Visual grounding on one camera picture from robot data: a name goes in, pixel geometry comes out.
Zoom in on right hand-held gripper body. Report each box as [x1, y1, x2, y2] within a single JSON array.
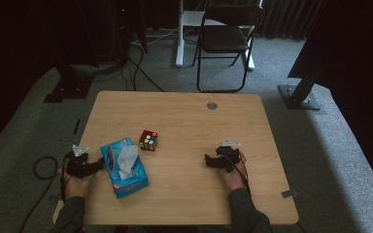
[[215, 139, 242, 173]]

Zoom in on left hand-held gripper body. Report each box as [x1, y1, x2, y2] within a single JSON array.
[[65, 144, 93, 180]]

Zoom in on blue tissue pack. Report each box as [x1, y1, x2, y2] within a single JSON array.
[[99, 137, 150, 200]]

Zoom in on white tissue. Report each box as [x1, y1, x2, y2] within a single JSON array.
[[117, 145, 140, 181]]

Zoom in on colourful puzzle cube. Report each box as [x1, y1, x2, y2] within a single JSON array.
[[138, 129, 159, 152]]

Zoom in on person's left hand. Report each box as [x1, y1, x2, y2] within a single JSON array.
[[59, 168, 97, 199]]

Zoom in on person's right hand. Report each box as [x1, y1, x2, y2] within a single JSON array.
[[220, 150, 248, 192]]

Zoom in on black tape strip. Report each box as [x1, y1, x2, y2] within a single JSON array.
[[72, 118, 82, 136]]

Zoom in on grey tape piece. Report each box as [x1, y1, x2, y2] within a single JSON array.
[[281, 188, 300, 199]]

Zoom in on black stand with square base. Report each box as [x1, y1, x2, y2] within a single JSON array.
[[43, 48, 95, 105]]

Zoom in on black stand with grey base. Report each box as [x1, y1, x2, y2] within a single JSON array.
[[277, 57, 326, 112]]

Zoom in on black folding chair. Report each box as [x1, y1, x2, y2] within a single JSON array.
[[192, 3, 266, 94]]

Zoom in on dark curtain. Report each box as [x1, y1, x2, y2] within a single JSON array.
[[258, 0, 325, 42]]

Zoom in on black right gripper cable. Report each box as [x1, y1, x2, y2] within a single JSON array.
[[223, 154, 253, 196]]

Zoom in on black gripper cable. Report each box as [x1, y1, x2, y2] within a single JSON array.
[[223, 154, 253, 196], [18, 153, 71, 233]]

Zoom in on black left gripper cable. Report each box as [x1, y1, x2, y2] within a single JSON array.
[[18, 153, 71, 233]]

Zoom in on black floor cables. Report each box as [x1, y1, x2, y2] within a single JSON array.
[[119, 42, 166, 93]]

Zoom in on white floor cable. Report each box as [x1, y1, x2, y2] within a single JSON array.
[[131, 26, 180, 47]]

